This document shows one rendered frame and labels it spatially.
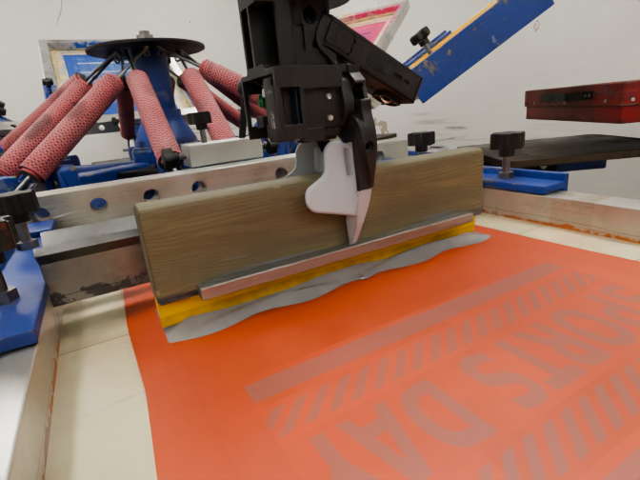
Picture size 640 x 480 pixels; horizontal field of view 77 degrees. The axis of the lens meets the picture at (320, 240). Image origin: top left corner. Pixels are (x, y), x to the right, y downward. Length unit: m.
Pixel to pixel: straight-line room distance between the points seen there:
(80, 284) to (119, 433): 0.17
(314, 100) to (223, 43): 4.50
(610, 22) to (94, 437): 2.44
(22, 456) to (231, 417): 0.09
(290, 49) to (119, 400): 0.27
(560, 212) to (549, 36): 2.12
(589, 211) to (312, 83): 0.34
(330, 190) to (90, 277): 0.22
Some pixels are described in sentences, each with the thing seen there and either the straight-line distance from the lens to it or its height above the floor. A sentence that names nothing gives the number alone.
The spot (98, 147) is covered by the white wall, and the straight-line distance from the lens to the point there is 4.53.
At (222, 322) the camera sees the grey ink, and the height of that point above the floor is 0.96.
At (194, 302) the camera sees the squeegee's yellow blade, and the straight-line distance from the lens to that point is 0.34.
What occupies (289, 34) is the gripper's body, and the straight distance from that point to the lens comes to 0.34.
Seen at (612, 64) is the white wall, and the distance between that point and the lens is 2.45.
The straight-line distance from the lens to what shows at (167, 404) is 0.27.
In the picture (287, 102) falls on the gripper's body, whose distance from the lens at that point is 0.32.
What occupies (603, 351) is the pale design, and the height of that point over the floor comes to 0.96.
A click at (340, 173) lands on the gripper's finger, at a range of 0.34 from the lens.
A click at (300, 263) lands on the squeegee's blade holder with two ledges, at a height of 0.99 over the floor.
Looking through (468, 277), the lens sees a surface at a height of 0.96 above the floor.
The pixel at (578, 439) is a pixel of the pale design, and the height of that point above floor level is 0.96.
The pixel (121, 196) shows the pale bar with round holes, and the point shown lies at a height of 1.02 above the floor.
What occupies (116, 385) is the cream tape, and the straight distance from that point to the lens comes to 0.31.
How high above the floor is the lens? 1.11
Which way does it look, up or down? 18 degrees down
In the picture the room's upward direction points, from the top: 6 degrees counter-clockwise
